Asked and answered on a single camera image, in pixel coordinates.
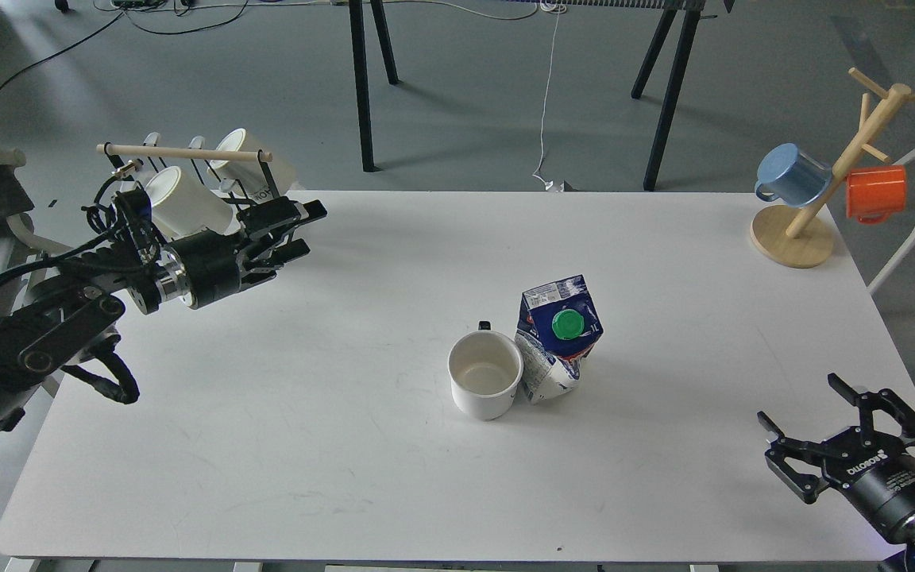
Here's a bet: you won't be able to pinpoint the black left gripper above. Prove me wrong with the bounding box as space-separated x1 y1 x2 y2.
157 198 327 309

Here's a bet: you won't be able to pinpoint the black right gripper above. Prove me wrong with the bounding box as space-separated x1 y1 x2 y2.
757 373 915 545

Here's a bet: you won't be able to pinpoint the white mug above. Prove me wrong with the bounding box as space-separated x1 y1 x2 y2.
208 128 301 203
447 321 524 421
145 166 234 238

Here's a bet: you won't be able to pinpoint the blue white milk carton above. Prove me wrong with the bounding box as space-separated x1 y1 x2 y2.
513 274 604 404

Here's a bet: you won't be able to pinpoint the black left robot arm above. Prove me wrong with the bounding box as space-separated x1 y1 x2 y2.
0 175 327 432

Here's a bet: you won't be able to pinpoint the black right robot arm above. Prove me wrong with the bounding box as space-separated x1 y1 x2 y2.
758 373 915 571

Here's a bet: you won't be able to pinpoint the white mug front on rack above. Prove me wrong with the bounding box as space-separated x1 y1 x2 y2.
145 166 234 238

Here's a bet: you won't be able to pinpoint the wooden mug tree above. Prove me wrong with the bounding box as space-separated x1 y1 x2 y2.
749 68 915 269

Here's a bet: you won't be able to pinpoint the orange mug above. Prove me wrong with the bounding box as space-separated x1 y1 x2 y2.
845 165 907 225

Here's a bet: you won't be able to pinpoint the blue mug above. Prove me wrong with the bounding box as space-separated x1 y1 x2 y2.
753 142 834 209

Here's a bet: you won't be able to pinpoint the black trestle table legs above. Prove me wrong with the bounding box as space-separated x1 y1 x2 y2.
349 0 736 192

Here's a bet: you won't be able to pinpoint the black wire mug rack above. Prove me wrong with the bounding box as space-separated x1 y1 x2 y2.
97 128 299 242

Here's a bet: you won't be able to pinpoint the black floor cable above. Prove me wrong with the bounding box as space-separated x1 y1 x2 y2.
0 0 252 112

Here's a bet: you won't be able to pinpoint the white hanging cable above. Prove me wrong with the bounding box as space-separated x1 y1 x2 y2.
533 0 571 192

